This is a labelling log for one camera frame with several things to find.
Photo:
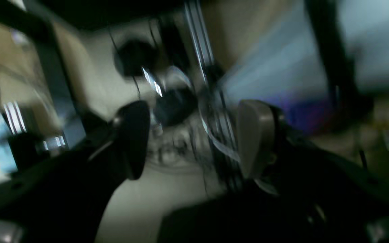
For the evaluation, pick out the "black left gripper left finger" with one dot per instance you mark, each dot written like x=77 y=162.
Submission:
x=64 y=197

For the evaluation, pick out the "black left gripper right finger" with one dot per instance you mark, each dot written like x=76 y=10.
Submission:
x=296 y=192

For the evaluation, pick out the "blue box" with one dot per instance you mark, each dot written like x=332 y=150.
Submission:
x=309 y=115

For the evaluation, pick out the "black round floor object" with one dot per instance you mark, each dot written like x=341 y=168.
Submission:
x=133 y=55

